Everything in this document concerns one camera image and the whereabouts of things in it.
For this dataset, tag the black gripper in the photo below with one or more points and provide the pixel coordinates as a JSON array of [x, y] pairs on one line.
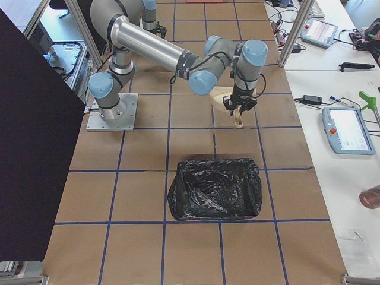
[[241, 95]]

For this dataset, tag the cream plastic dustpan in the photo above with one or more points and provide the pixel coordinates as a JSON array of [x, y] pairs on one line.
[[222, 99]]

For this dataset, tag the black bag lined bin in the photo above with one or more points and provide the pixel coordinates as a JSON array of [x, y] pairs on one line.
[[216, 189]]

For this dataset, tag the black power adapter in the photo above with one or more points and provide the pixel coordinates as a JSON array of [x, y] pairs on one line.
[[312, 100]]

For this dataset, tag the blue teach pendant far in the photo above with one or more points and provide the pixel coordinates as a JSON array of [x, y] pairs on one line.
[[318, 33]]

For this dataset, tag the blue teach pendant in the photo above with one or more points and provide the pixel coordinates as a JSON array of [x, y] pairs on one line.
[[318, 33], [346, 131]]

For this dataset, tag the blue teach pendant near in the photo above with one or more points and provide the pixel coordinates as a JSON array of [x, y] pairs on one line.
[[346, 131]]

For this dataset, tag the green plastic tool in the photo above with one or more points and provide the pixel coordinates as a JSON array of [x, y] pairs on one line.
[[370, 101]]

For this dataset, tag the black handle tool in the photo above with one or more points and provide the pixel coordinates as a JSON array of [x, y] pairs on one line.
[[359, 66]]

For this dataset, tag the aluminium frame post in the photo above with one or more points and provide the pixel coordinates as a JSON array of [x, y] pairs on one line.
[[298, 24]]

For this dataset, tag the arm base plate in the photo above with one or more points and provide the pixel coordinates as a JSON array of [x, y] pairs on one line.
[[119, 118]]

